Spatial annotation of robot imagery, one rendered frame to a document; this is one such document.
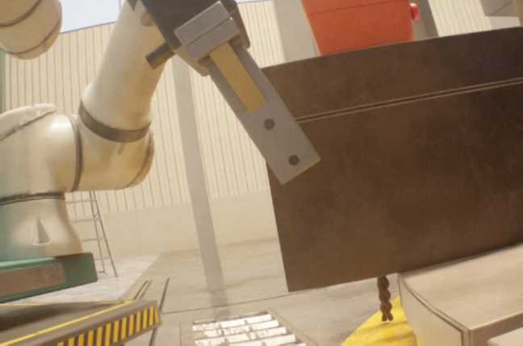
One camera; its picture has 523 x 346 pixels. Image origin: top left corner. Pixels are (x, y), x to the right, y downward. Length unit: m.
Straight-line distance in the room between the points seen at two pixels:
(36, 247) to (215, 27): 0.68
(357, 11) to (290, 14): 3.23
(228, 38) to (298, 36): 3.82
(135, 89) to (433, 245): 0.56
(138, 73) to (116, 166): 0.19
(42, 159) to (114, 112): 0.16
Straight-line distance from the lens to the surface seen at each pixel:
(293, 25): 4.13
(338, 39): 0.93
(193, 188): 3.83
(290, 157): 0.31
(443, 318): 0.54
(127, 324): 0.86
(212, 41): 0.29
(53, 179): 0.96
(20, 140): 0.95
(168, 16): 0.34
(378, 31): 0.93
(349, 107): 0.89
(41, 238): 0.93
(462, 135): 0.90
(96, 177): 1.01
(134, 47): 0.89
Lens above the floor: 0.44
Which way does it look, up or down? 6 degrees up
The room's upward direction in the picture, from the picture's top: 10 degrees counter-clockwise
